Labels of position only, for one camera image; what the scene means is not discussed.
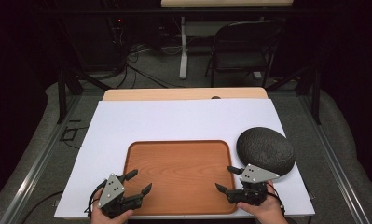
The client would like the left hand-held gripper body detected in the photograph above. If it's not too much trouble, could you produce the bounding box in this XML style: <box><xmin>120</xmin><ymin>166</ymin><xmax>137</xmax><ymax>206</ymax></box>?
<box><xmin>96</xmin><ymin>173</ymin><xmax>144</xmax><ymax>219</ymax></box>

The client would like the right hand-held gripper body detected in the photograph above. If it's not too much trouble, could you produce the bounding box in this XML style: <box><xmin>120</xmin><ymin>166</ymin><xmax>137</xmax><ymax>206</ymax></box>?
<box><xmin>225</xmin><ymin>163</ymin><xmax>282</xmax><ymax>206</ymax></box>

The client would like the person's left hand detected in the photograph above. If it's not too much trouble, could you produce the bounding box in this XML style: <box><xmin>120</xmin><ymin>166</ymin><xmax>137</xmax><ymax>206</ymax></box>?
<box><xmin>90</xmin><ymin>188</ymin><xmax>134</xmax><ymax>224</ymax></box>

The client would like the person's right hand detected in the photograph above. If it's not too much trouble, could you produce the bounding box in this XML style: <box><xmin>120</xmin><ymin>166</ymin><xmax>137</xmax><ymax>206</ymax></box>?
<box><xmin>236</xmin><ymin>180</ymin><xmax>289</xmax><ymax>224</ymax></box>

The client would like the dark grey textured oval plate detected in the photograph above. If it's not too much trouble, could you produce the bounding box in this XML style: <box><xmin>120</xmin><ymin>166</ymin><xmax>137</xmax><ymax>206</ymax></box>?
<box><xmin>236</xmin><ymin>126</ymin><xmax>296</xmax><ymax>177</ymax></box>

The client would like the brown wooden tray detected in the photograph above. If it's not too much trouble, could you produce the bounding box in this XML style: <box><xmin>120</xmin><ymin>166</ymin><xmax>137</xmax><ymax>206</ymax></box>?
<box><xmin>123</xmin><ymin>139</ymin><xmax>239</xmax><ymax>216</ymax></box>

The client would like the white board sheet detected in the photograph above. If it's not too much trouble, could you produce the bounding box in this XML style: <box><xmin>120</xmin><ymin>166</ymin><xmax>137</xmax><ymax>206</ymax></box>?
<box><xmin>53</xmin><ymin>98</ymin><xmax>316</xmax><ymax>220</ymax></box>

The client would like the light wooden table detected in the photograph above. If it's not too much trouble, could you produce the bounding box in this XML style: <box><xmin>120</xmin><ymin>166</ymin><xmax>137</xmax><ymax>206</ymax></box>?
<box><xmin>102</xmin><ymin>87</ymin><xmax>269</xmax><ymax>102</ymax></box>

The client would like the black folding chair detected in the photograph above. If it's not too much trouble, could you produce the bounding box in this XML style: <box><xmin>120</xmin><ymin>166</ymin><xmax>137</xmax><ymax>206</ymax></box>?
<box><xmin>204</xmin><ymin>19</ymin><xmax>284</xmax><ymax>89</ymax></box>

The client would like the white desk leg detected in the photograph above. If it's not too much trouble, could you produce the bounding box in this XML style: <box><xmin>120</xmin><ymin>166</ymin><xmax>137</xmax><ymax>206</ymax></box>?
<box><xmin>178</xmin><ymin>16</ymin><xmax>189</xmax><ymax>80</ymax></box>

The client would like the dark equipment with red light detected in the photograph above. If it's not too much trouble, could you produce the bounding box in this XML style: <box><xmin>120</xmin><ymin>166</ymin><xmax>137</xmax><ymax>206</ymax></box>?
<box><xmin>107</xmin><ymin>15</ymin><xmax>131</xmax><ymax>64</ymax></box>

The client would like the light desk top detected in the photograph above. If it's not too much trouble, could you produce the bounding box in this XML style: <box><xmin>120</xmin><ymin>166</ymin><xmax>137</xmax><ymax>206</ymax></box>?
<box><xmin>160</xmin><ymin>0</ymin><xmax>296</xmax><ymax>8</ymax></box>

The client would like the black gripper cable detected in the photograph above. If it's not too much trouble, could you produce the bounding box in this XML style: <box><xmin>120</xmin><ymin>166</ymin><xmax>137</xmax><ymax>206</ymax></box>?
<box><xmin>266</xmin><ymin>181</ymin><xmax>286</xmax><ymax>217</ymax></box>
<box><xmin>84</xmin><ymin>179</ymin><xmax>109</xmax><ymax>218</ymax></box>

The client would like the black square floor bracket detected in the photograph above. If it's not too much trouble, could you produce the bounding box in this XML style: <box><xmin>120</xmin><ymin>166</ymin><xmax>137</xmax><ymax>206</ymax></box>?
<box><xmin>60</xmin><ymin>119</ymin><xmax>82</xmax><ymax>143</ymax></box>

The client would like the black floor cable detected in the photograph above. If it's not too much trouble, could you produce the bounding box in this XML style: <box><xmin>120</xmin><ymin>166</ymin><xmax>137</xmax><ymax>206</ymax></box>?
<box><xmin>21</xmin><ymin>190</ymin><xmax>64</xmax><ymax>224</ymax></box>

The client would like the aluminium floor rail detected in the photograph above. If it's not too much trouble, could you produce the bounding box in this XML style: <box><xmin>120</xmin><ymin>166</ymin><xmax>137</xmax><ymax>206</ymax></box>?
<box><xmin>0</xmin><ymin>94</ymin><xmax>83</xmax><ymax>224</ymax></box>
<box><xmin>297</xmin><ymin>92</ymin><xmax>372</xmax><ymax>224</ymax></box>

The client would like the bundle of black cables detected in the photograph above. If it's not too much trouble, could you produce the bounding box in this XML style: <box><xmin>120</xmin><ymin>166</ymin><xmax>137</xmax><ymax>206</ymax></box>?
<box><xmin>110</xmin><ymin>43</ymin><xmax>187</xmax><ymax>90</ymax></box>

